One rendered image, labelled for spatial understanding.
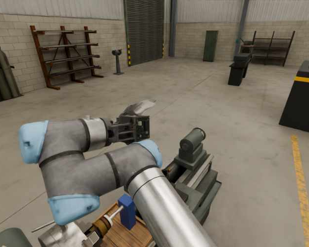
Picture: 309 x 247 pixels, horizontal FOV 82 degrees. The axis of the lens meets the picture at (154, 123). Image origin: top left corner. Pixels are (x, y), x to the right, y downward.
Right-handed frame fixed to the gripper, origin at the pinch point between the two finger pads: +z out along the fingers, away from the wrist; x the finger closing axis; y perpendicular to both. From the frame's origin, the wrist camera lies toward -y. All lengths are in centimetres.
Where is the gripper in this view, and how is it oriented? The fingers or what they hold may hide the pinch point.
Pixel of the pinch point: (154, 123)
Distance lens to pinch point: 58.0
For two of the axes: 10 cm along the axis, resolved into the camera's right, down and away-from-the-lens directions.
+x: -0.2, -9.9, -1.2
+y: 7.0, 0.7, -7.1
